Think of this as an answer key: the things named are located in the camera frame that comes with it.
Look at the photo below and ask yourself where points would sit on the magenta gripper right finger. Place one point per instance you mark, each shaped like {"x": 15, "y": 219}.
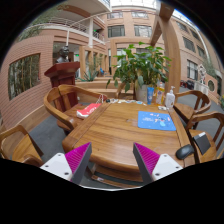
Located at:
{"x": 153, "y": 166}

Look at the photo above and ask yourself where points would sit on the white plant pot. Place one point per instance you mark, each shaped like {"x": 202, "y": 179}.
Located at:
{"x": 141, "y": 92}

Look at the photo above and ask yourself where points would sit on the blue mouse pad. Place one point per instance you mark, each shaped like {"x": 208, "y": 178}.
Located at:
{"x": 155, "y": 121}

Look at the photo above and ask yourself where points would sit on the yellow bottle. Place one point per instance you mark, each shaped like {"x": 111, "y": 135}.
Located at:
{"x": 160, "y": 94}

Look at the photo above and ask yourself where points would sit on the dark bust statue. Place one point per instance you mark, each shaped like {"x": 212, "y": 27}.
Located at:
{"x": 64, "y": 51}

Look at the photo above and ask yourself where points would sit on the green potted plant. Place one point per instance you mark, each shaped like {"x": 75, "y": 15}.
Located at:
{"x": 145, "y": 68}

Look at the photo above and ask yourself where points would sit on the wooden chair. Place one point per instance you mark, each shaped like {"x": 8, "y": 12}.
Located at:
{"x": 215, "y": 142}
{"x": 17, "y": 145}
{"x": 190, "y": 103}
{"x": 65, "y": 100}

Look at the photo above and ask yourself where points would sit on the wooden table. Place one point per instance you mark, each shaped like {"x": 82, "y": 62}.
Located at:
{"x": 112, "y": 129}

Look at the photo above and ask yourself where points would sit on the wooden chair far right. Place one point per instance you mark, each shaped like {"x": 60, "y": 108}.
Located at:
{"x": 190, "y": 103}

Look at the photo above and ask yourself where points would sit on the dark red wooden podium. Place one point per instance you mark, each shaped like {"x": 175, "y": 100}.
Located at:
{"x": 62, "y": 73}

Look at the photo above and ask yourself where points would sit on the wooden chair far left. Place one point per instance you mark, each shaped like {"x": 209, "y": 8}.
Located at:
{"x": 65, "y": 100}

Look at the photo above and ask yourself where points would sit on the white statue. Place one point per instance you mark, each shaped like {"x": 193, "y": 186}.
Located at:
{"x": 202, "y": 73}

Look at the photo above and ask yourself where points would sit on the blue tube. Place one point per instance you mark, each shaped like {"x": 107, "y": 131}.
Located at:
{"x": 150, "y": 92}

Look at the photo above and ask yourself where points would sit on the wooden chair near right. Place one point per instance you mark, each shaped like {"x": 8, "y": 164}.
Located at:
{"x": 215, "y": 142}

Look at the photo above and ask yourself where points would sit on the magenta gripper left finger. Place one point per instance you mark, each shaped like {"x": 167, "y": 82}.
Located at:
{"x": 70, "y": 166}

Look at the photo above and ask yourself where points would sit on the wooden chair near left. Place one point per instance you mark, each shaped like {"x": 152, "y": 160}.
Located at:
{"x": 17, "y": 145}

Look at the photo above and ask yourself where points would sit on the small items on table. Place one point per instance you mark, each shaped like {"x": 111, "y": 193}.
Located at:
{"x": 113, "y": 100}

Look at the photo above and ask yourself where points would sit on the black computer mouse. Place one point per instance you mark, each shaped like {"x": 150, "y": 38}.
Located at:
{"x": 184, "y": 152}

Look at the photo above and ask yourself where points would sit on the wooden pillar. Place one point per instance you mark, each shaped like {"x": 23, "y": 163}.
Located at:
{"x": 164, "y": 27}

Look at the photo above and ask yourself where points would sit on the red white package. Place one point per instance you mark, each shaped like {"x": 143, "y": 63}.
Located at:
{"x": 84, "y": 113}

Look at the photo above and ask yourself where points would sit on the white pump bottle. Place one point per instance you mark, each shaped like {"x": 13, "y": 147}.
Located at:
{"x": 170, "y": 98}

